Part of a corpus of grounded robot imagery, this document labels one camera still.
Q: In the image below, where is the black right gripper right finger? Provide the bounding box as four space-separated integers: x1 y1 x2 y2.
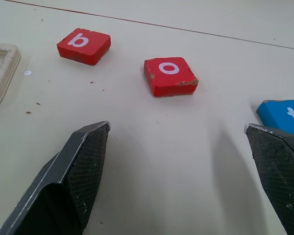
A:
244 123 294 235

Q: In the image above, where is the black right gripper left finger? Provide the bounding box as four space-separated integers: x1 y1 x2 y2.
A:
0 120 112 235

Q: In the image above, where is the blue tile letter t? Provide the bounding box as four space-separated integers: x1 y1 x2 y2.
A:
256 98 294 138

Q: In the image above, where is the red tile letter o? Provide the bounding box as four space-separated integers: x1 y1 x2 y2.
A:
144 57 199 98

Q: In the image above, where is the red tile letter b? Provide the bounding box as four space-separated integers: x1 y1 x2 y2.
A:
56 27 111 66

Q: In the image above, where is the light wooden letter tray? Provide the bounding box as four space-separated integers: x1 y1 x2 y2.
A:
0 43 22 111

